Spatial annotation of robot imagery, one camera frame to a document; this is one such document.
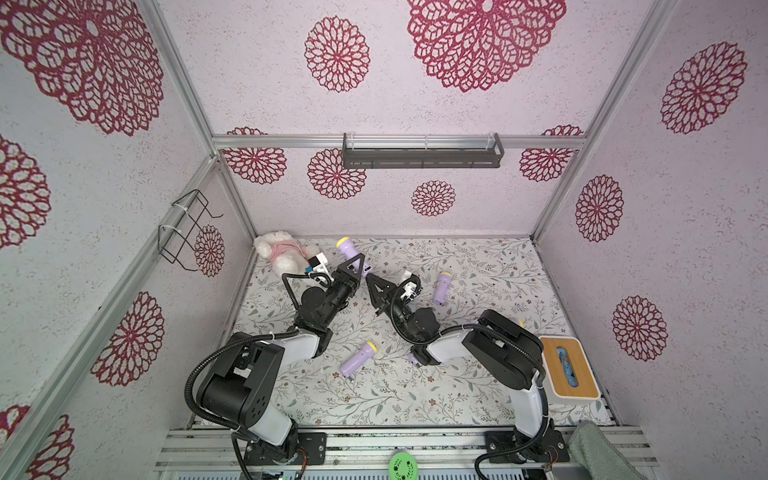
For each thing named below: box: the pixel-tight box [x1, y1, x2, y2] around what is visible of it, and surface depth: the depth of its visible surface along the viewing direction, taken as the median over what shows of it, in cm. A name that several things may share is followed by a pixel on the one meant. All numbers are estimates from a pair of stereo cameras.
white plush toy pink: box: [254, 231, 319, 275], surface depth 107 cm
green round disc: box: [388, 452, 419, 480], surface depth 69 cm
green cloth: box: [568, 420, 649, 480], surface depth 73 cm
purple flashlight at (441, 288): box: [433, 271, 453, 306], surface depth 105 cm
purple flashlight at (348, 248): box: [336, 237, 373, 277], surface depth 81 cm
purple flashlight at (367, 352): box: [340, 341, 379, 378], surface depth 89 cm
